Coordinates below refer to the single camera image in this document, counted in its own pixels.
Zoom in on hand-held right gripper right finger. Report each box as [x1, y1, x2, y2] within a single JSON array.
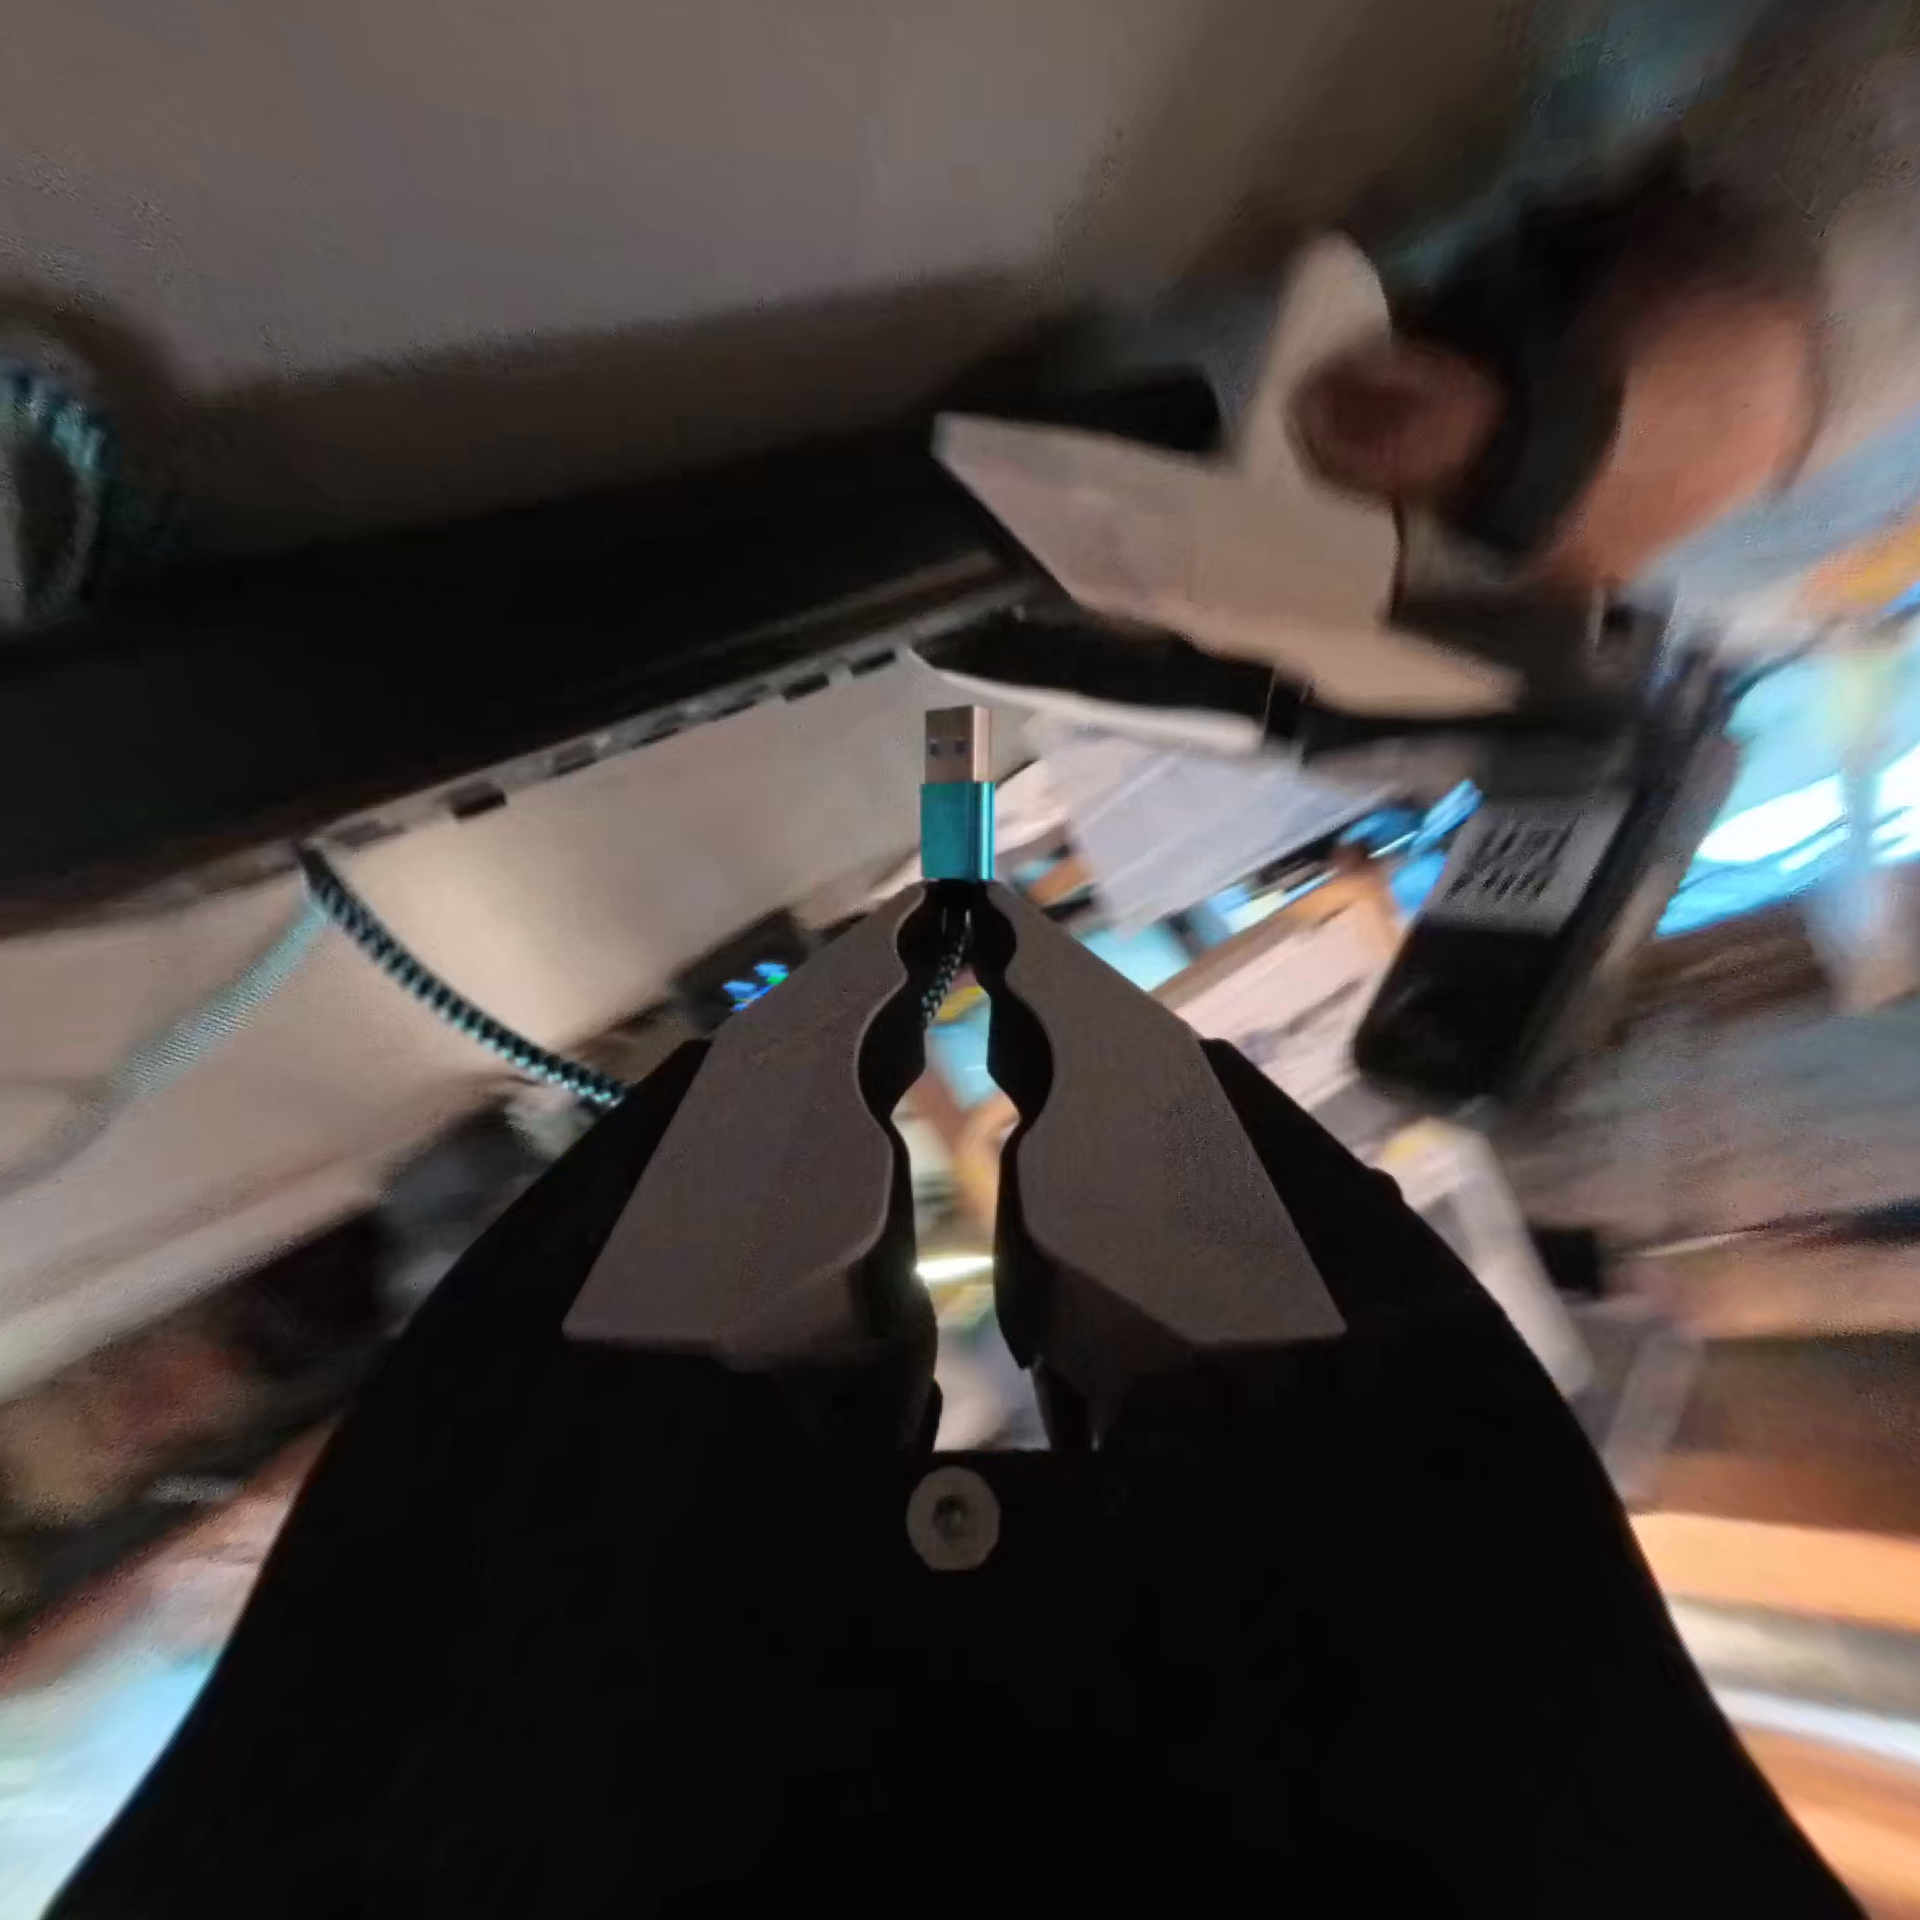
[[964, 882, 1346, 1452]]

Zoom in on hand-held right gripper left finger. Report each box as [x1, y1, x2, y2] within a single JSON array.
[[561, 882, 944, 1444]]

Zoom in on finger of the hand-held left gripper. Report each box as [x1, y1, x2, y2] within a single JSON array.
[[1027, 698, 1308, 757], [931, 411, 1525, 722]]

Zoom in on teal braided usb cable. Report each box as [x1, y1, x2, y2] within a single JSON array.
[[0, 352, 1000, 1116]]

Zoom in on black usb hub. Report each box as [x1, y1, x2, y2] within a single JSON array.
[[0, 427, 1315, 921]]

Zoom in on person's left hand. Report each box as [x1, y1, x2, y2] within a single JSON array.
[[1293, 289, 1820, 595]]

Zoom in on black charger case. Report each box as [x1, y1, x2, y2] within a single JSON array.
[[673, 937, 819, 1041]]

